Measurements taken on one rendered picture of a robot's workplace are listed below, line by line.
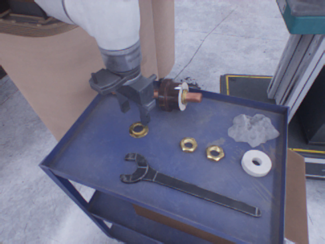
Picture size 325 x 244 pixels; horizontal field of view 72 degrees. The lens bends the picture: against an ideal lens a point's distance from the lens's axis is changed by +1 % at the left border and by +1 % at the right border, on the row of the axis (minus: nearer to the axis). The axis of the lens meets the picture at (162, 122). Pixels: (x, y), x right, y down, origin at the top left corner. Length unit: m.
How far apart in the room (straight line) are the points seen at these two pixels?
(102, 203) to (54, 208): 0.71
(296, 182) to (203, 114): 0.35
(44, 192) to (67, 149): 1.07
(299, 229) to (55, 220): 1.36
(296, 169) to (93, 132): 0.66
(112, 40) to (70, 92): 0.57
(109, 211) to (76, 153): 0.37
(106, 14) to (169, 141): 0.40
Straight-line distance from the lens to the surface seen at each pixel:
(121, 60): 0.49
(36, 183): 1.86
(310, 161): 1.56
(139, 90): 0.52
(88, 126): 0.77
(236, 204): 0.60
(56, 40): 0.87
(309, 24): 0.94
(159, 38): 1.76
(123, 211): 1.00
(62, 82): 0.97
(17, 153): 2.10
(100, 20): 0.44
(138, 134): 0.70
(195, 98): 0.69
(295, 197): 0.78
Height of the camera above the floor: 1.43
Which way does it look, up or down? 50 degrees down
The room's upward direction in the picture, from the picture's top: 5 degrees counter-clockwise
